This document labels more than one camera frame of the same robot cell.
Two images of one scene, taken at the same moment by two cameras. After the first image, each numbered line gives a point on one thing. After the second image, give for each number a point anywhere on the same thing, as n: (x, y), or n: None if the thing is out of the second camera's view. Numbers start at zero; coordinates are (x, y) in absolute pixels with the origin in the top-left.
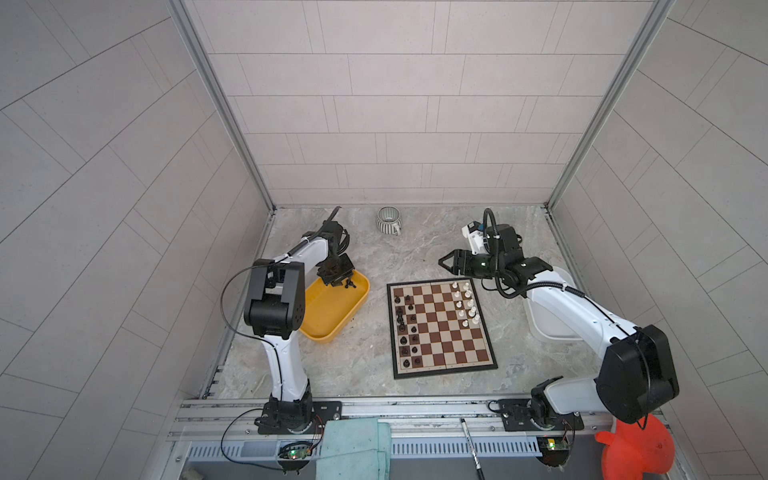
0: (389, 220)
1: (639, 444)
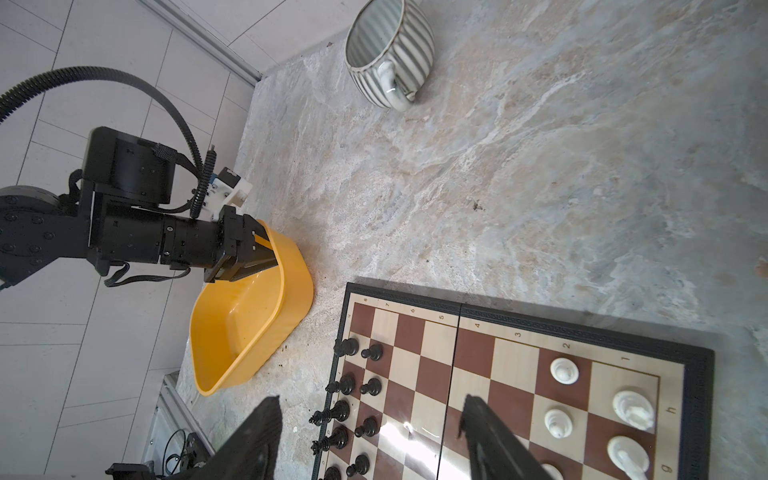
0: (389, 53)
1: None
